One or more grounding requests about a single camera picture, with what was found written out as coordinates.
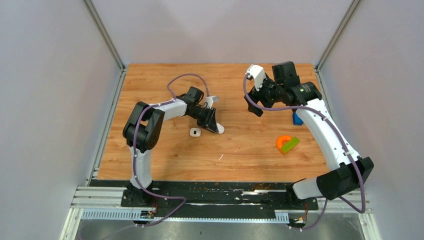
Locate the white slotted cable duct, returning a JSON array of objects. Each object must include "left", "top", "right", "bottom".
[{"left": 81, "top": 208, "right": 290, "bottom": 224}]

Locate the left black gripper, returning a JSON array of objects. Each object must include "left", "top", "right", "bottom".
[{"left": 189, "top": 106, "right": 220, "bottom": 134}]

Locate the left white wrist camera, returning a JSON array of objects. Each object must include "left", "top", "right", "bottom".
[{"left": 203, "top": 95, "right": 220, "bottom": 109}]

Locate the blue object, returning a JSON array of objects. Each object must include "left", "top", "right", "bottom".
[{"left": 292, "top": 112, "right": 304, "bottom": 126}]

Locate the green building block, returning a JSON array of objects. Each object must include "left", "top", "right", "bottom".
[{"left": 280, "top": 137, "right": 300, "bottom": 154}]

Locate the white oval earbud case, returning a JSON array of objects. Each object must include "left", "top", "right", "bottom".
[{"left": 216, "top": 123, "right": 225, "bottom": 134}]

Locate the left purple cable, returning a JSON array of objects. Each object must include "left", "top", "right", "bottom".
[{"left": 131, "top": 73, "right": 211, "bottom": 228}]

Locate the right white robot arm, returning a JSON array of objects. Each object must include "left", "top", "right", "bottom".
[{"left": 244, "top": 61, "right": 374, "bottom": 209}]

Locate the white gold earbud case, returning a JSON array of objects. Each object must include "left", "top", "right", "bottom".
[{"left": 189, "top": 127, "right": 202, "bottom": 138}]

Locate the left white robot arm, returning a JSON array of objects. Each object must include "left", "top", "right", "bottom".
[{"left": 122, "top": 86, "right": 225, "bottom": 207}]

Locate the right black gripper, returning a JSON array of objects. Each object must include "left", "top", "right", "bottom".
[{"left": 244, "top": 72, "right": 284, "bottom": 116}]

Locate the orange ring toy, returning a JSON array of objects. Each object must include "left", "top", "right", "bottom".
[{"left": 275, "top": 135, "right": 292, "bottom": 155}]

